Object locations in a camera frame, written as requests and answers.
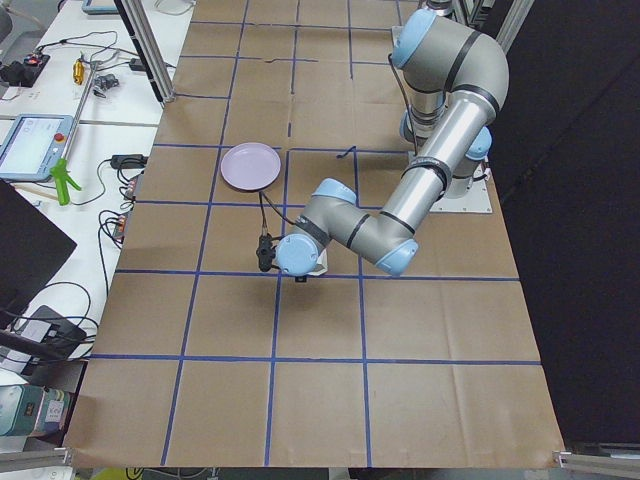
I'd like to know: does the lilac plate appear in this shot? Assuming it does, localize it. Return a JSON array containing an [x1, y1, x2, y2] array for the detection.
[[220, 142, 281, 191]]

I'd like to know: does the black monitor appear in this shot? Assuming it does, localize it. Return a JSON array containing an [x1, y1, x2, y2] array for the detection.
[[1, 182, 77, 328]]

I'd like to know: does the white faceted cup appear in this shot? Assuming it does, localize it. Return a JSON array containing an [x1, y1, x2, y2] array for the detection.
[[309, 250, 328, 276]]

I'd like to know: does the blue teach pendant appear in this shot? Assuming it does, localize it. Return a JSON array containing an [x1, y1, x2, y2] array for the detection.
[[1, 114, 74, 182]]

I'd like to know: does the wooden chopstick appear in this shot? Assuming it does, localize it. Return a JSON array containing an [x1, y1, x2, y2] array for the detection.
[[14, 184, 58, 201]]

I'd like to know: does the green tin box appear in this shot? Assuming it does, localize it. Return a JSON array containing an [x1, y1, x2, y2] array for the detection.
[[1, 384, 73, 437]]

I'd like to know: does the yellow tool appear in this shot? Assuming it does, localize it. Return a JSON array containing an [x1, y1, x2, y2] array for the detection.
[[72, 59, 85, 85]]

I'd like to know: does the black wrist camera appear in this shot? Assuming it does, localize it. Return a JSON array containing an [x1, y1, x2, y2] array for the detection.
[[256, 233, 278, 272]]

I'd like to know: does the brown paper table cover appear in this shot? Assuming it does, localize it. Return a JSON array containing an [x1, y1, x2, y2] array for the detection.
[[65, 1, 563, 468]]

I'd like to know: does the aluminium frame post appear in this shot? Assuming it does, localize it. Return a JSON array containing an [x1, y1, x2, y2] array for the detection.
[[114, 0, 175, 105]]

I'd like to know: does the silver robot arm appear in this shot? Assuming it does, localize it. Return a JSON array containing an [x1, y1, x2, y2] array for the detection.
[[420, 0, 455, 17], [275, 8, 509, 277]]

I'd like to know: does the black power adapter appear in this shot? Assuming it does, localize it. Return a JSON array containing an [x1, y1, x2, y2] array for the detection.
[[110, 154, 148, 169]]

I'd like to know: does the black electronics box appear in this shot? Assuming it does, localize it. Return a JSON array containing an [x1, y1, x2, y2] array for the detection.
[[1, 53, 50, 88]]

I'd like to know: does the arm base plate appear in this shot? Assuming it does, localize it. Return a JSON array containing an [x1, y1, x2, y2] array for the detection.
[[403, 152, 492, 214]]

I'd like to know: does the green handled reacher stick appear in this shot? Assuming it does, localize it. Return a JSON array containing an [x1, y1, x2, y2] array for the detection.
[[50, 61, 99, 206]]

